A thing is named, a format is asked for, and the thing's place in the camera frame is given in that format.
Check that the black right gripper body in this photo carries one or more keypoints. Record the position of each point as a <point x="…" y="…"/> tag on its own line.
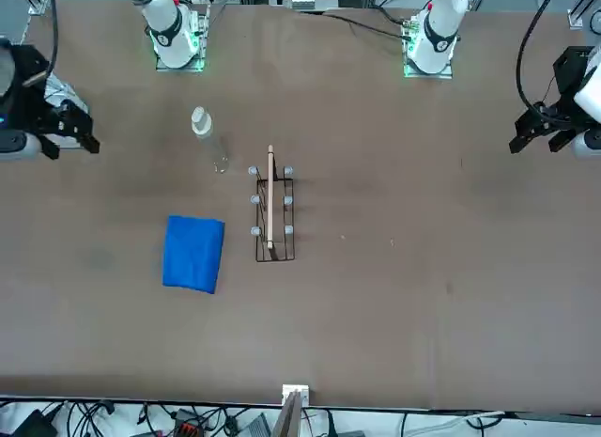
<point x="28" y="108"/>

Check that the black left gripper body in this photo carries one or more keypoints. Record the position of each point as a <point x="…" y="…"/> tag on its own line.
<point x="568" y="75"/>

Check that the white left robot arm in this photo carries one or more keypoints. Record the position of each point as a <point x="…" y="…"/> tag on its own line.
<point x="441" y="28"/>

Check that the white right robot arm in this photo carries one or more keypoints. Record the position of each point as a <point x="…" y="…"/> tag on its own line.
<point x="164" y="23"/>

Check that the folded blue cloth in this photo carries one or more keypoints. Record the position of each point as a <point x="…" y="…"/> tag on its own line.
<point x="192" y="254"/>

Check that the black power adapter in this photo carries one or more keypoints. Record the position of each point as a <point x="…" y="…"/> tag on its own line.
<point x="33" y="425"/>

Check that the black red electronic device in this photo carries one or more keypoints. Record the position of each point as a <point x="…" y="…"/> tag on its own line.
<point x="190" y="427"/>

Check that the aluminium frame rail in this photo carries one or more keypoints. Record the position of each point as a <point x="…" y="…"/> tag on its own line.
<point x="582" y="9"/>
<point x="38" y="0"/>

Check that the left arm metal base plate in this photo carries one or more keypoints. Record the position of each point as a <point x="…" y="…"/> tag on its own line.
<point x="408" y="73"/>

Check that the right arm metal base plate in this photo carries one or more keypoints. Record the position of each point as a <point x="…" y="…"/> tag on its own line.
<point x="203" y="28"/>

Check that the upright post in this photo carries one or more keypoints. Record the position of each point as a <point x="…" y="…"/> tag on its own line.
<point x="288" y="418"/>

